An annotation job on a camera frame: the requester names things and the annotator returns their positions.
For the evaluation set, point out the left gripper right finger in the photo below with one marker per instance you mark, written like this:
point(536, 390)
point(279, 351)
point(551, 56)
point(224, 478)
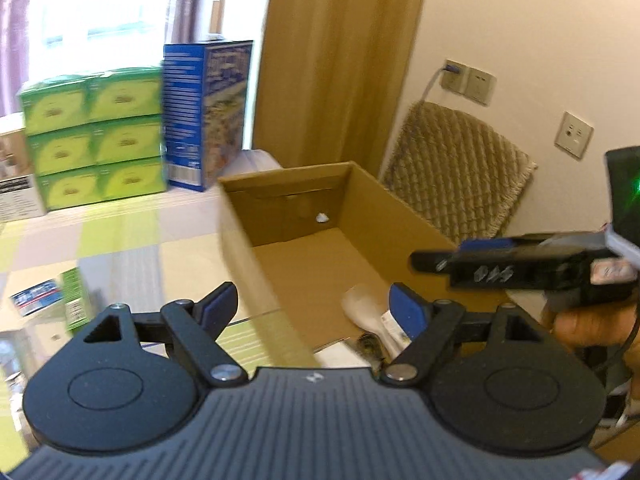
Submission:
point(431, 327)

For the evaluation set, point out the white product box with photo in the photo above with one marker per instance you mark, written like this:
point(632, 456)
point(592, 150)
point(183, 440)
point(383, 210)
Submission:
point(19, 195)

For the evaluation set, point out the green tissue pack top right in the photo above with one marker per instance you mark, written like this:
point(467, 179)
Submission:
point(124, 93)

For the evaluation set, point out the blue dental floss box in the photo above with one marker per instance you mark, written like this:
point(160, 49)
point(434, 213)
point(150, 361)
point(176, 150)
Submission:
point(37, 297)

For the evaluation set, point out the wall power socket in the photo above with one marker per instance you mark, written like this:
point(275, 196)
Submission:
point(472, 83)

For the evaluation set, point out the pink curtain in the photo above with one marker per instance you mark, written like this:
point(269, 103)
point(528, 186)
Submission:
point(14, 53)

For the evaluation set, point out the green tissue pack bottom right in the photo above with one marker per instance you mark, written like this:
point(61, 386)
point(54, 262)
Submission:
point(132, 178)

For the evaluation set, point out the green tissue pack middle left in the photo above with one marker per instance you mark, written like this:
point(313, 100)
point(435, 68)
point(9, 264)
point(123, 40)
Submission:
point(61, 150)

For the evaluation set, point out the yellow-brown curtain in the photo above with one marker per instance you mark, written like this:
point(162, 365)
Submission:
point(330, 79)

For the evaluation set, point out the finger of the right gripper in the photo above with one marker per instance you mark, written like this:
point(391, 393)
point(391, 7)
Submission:
point(446, 262)
point(540, 243)

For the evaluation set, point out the green tissue pack top left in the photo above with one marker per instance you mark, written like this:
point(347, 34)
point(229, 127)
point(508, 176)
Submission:
point(54, 104)

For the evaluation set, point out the green tissue pack bottom left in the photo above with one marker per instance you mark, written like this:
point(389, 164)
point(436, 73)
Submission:
point(70, 188)

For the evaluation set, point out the green slim box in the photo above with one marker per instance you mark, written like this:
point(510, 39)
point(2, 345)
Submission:
point(77, 304)

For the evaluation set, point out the wall network socket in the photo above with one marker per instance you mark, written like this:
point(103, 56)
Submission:
point(573, 135)

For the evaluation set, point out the brown cardboard box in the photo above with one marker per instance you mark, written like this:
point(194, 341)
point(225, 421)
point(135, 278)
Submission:
point(296, 240)

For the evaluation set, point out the person's right hand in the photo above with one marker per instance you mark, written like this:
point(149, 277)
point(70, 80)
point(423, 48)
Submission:
point(602, 326)

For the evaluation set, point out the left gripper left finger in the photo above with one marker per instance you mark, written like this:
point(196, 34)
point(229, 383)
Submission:
point(194, 328)

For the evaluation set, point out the long white ointment box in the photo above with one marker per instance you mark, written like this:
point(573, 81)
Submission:
point(340, 354)

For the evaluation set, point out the quilted brown chair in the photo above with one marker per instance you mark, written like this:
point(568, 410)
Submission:
point(457, 172)

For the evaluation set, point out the green tissue pack middle right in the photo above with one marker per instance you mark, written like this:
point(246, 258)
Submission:
point(122, 140)

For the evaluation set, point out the blue milk carton box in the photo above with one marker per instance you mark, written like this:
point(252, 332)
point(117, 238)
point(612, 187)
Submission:
point(204, 101)

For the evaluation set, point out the green tissue pack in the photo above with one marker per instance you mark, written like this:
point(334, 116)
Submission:
point(124, 93)
point(70, 188)
point(122, 140)
point(132, 178)
point(61, 150)
point(54, 104)

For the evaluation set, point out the checked tablecloth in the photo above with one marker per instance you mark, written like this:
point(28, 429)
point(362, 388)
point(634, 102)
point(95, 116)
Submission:
point(142, 251)

